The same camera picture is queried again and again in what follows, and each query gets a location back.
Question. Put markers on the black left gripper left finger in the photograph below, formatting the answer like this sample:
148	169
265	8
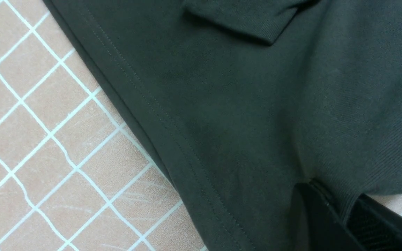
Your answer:
314	222

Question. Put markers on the dark gray long-sleeve shirt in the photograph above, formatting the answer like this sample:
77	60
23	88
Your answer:
237	101

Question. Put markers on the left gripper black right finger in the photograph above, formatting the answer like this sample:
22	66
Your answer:
375	227

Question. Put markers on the pink checkered tablecloth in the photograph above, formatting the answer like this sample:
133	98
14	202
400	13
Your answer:
73	176

